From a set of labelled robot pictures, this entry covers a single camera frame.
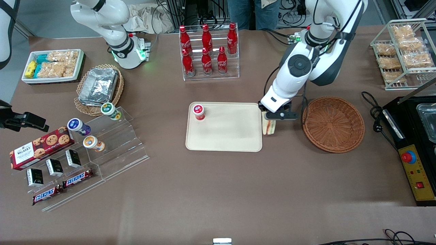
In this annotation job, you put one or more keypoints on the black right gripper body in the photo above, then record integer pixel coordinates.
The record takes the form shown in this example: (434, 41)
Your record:
(9, 119)

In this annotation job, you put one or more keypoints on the triangular sandwich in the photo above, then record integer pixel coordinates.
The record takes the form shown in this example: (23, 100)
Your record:
(270, 127)

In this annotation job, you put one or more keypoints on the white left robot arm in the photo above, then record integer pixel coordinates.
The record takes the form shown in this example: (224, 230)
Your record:
(296, 64)

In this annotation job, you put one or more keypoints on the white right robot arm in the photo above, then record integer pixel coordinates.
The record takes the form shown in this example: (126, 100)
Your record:
(102, 13)

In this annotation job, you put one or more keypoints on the brown round wicker basket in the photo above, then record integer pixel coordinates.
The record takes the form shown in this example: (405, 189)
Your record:
(333, 124)

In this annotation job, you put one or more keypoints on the cream plastic tray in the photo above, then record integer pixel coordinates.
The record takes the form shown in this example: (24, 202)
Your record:
(228, 129)

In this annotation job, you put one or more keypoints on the light wicker basket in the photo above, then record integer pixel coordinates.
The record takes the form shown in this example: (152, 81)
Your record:
(88, 110)

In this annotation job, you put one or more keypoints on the silver foil tray stack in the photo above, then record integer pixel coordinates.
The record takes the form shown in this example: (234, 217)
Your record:
(98, 85)

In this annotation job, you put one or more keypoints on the red Walkers cookie box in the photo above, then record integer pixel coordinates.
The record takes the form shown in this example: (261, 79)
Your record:
(37, 149)

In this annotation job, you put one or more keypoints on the purple gum bottle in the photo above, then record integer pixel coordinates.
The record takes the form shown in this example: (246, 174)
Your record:
(74, 124)

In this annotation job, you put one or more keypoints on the white rectangular bin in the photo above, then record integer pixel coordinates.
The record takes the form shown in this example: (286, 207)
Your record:
(51, 80)

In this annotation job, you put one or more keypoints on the blue snack packet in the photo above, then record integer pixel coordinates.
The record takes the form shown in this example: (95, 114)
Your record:
(37, 70)
(42, 58)

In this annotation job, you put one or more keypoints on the yellow snack box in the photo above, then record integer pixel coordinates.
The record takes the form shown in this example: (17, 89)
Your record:
(31, 69)

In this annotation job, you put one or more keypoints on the small black snack box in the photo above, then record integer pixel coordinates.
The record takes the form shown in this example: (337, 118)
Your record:
(34, 177)
(54, 167)
(73, 158)

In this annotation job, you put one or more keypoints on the clear bag of crackers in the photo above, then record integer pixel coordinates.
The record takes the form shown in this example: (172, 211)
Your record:
(51, 69)
(63, 56)
(70, 69)

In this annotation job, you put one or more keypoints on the orange gum bottle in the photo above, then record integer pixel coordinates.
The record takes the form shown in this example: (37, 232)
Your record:
(89, 142)

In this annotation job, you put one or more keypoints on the Snickers chocolate bar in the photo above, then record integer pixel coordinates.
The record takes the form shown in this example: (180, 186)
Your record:
(78, 177)
(47, 194)

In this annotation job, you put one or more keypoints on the clear acrylic bottle rack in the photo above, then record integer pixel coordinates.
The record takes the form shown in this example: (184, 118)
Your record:
(214, 77)

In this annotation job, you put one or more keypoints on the red cola bottle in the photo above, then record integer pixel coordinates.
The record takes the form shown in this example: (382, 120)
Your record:
(185, 39)
(222, 63)
(206, 37)
(188, 64)
(232, 39)
(206, 63)

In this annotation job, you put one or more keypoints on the green gum bottle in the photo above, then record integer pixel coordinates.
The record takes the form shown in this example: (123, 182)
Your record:
(108, 109)

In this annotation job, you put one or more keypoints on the red gum bottle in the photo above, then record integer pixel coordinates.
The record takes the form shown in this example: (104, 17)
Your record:
(198, 110)

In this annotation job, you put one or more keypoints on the clear acrylic stepped stand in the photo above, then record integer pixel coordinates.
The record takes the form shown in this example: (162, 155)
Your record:
(122, 149)

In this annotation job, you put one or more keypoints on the person in blue jeans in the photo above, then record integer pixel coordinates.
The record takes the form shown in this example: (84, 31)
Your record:
(242, 13)

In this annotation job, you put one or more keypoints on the packed fried snack bag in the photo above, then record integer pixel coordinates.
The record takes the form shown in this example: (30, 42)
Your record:
(418, 59)
(394, 76)
(385, 49)
(389, 63)
(410, 43)
(402, 31)

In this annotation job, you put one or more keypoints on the black machine with yellow panel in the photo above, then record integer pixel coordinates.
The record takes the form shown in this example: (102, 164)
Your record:
(408, 136)

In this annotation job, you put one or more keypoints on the clear plastic container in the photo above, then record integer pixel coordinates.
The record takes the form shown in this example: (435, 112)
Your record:
(429, 122)

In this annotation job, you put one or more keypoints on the white cloth bag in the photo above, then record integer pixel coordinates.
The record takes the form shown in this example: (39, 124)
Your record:
(150, 18)

